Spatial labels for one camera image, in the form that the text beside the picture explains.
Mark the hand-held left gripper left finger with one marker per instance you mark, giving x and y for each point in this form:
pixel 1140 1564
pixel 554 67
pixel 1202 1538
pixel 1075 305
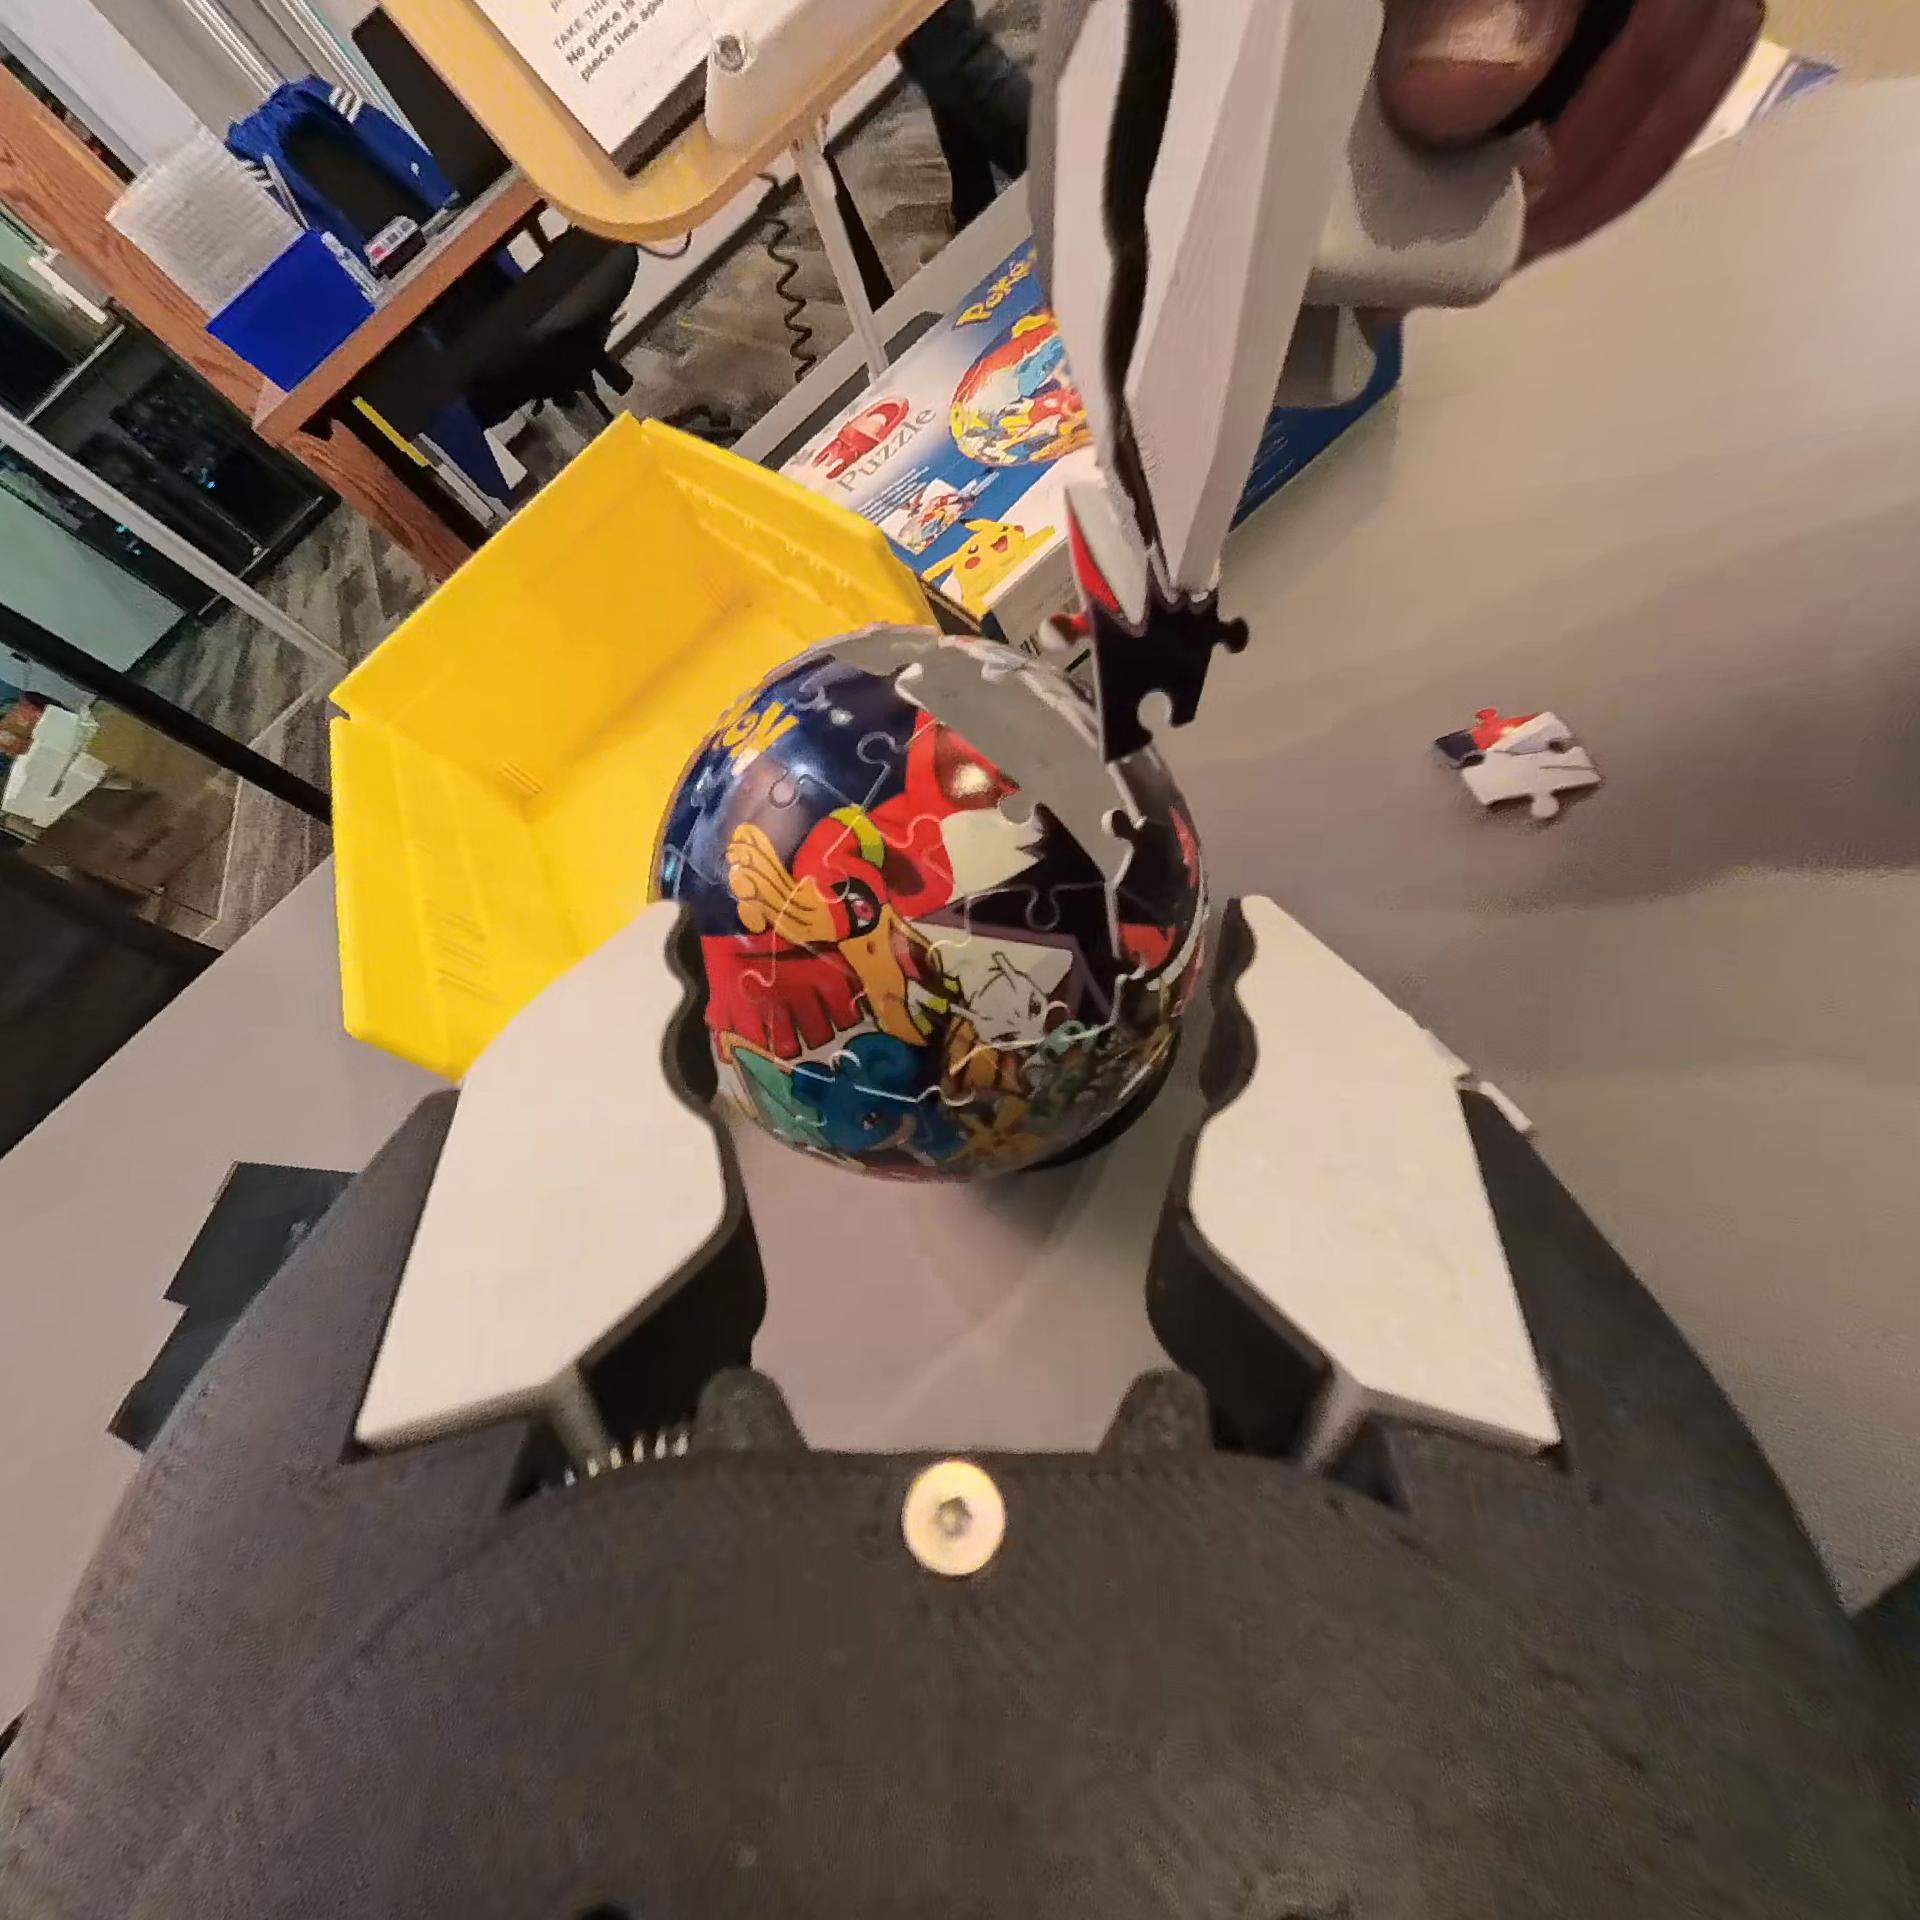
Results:
pixel 556 1201

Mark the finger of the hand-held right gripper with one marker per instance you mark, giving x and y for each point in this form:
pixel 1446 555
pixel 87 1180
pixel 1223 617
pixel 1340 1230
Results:
pixel 1079 182
pixel 1259 226

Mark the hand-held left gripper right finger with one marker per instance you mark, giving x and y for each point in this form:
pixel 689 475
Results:
pixel 1364 1215

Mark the colourful puzzle ball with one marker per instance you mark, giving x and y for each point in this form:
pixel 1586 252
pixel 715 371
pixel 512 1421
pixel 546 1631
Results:
pixel 900 961

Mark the dark printed puzzle piece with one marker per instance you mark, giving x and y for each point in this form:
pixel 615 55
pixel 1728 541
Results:
pixel 1155 675

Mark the red and white puzzle piece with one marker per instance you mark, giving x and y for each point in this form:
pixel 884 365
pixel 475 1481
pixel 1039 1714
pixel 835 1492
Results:
pixel 1522 764

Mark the printed puzzle box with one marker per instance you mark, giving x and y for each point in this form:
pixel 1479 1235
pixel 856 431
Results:
pixel 961 451

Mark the person's right hand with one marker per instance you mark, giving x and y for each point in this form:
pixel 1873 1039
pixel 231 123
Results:
pixel 1455 61

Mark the white pole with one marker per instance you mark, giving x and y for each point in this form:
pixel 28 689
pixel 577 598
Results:
pixel 839 271

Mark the dark flat object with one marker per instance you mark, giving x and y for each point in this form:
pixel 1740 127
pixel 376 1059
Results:
pixel 224 1290

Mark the yellow plastic bin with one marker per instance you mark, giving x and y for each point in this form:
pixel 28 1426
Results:
pixel 510 751

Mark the white paper sign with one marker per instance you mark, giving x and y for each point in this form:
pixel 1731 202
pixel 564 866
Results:
pixel 599 61

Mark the black office chair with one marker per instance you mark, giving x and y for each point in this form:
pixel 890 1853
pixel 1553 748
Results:
pixel 510 331

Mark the light wooden rounded tabletop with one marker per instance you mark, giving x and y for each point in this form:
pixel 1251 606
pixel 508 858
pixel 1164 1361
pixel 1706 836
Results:
pixel 451 67

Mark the blue jacket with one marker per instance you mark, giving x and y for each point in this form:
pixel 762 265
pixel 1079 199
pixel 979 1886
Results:
pixel 346 150

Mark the blue plastic bin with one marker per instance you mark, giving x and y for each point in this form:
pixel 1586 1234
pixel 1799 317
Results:
pixel 292 307

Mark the clear plastic container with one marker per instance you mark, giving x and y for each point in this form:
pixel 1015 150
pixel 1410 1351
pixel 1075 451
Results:
pixel 195 211

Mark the brown wooden desk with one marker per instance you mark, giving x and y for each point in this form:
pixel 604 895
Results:
pixel 59 166

